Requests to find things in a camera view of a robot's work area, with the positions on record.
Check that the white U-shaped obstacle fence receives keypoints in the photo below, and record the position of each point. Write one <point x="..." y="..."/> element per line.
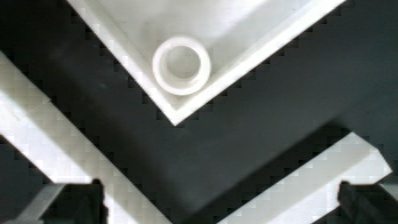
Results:
<point x="293" y="202"/>

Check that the white square tabletop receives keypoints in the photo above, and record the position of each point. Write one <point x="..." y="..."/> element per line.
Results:
<point x="190" y="42"/>

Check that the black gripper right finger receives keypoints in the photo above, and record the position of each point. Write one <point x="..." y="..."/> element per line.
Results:
<point x="368" y="204"/>

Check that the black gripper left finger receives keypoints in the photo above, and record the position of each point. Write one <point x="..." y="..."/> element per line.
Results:
<point x="66" y="204"/>

